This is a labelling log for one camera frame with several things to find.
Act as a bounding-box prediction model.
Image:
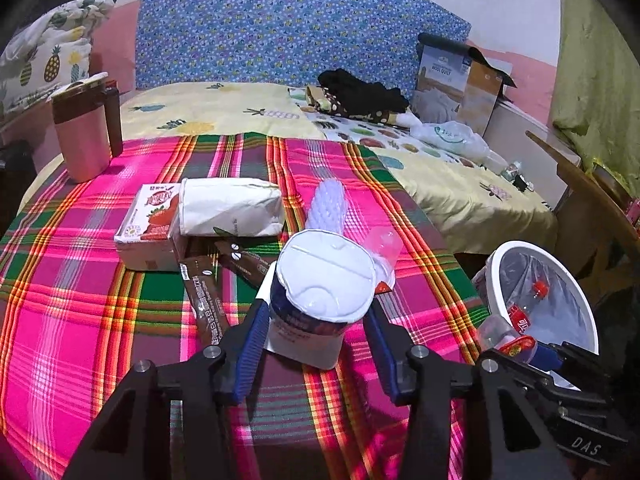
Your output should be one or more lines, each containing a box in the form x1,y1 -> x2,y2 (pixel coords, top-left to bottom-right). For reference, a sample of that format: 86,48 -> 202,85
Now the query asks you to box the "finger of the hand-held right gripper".
515,357 -> 623,411
530,341 -> 603,376

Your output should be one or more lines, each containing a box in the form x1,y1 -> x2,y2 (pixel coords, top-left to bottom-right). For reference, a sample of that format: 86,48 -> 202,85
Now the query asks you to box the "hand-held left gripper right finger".
364,302 -> 573,480

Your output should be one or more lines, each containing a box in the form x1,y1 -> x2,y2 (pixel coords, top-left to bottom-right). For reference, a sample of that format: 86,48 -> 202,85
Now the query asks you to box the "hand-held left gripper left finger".
62,299 -> 272,480

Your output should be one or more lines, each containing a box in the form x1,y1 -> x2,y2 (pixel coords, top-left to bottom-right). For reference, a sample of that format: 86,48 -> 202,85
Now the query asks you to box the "small clear plastic bottle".
479,314 -> 537,362

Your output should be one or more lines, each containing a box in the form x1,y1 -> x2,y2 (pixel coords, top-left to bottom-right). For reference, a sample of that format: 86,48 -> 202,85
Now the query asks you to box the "red cap plastic bottle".
505,280 -> 551,336

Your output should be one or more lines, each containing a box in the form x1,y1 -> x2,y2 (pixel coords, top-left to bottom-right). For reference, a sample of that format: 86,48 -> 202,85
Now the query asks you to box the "brown coffee stick sachet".
179,255 -> 231,348
215,241 -> 273,288

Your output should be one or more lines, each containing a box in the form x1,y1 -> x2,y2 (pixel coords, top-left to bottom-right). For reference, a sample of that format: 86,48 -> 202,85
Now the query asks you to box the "paper cup with white lid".
267,229 -> 377,371

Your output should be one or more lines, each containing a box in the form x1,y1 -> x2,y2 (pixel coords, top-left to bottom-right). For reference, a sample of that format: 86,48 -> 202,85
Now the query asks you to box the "white round trash bin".
472,240 -> 601,376

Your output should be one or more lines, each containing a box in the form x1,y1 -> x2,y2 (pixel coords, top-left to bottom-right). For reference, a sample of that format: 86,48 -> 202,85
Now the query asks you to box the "white paper package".
177,177 -> 286,237

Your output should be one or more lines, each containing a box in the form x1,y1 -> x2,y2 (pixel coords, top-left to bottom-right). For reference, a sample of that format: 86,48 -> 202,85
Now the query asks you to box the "strawberry print carton box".
114,183 -> 188,272

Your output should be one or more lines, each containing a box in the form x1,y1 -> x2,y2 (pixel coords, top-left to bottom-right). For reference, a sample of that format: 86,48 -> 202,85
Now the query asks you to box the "clear plastic bin liner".
500,252 -> 587,361

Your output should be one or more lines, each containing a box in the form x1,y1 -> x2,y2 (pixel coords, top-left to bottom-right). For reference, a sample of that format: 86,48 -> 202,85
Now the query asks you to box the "clear plastic cup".
365,226 -> 403,267

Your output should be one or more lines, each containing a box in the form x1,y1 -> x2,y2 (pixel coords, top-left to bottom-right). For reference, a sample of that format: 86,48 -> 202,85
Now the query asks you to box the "pink green plaid tablecloth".
0,132 -> 493,480

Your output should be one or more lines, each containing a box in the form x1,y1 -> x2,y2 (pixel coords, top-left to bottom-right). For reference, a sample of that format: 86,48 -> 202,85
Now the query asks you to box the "wooden folding table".
525,130 -> 640,301

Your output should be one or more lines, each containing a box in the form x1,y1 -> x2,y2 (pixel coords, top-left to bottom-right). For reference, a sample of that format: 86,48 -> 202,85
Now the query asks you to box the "clear plastic container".
482,150 -> 508,175

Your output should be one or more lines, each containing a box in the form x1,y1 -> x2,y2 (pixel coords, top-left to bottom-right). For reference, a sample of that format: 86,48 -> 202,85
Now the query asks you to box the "white fruit print sheet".
290,87 -> 501,171

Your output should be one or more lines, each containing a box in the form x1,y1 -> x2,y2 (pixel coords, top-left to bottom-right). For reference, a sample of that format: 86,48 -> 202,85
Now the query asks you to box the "white plastic bag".
410,120 -> 493,161

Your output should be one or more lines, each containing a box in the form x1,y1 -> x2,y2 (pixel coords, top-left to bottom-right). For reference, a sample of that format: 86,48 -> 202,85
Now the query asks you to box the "white cabinet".
482,97 -> 583,173

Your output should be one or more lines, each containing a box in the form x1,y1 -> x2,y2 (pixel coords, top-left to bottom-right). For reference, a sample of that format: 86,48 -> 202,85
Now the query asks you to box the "yellow pineapple print bedsheet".
17,82 -> 558,256

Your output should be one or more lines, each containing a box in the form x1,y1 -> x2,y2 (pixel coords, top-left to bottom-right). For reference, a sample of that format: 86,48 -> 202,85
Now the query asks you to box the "brown polka dot cloth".
306,85 -> 401,126

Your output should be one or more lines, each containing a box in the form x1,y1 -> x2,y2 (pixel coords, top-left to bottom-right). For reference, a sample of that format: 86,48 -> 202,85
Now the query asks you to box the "black clothing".
318,67 -> 411,116

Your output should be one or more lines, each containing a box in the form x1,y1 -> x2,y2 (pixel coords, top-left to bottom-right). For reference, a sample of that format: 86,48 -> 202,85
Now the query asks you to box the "green curtain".
552,0 -> 640,186

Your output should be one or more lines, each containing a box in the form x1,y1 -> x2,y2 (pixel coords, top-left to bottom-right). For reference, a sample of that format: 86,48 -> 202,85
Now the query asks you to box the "blue floral headboard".
135,0 -> 473,106

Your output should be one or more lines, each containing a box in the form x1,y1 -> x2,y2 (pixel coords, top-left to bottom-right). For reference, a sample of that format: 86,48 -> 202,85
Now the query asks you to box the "folded pineapple print quilt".
0,0 -> 116,116

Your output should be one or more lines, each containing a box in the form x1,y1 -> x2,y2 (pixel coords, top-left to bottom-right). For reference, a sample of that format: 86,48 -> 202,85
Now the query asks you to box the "pink mug with handle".
50,72 -> 123,183

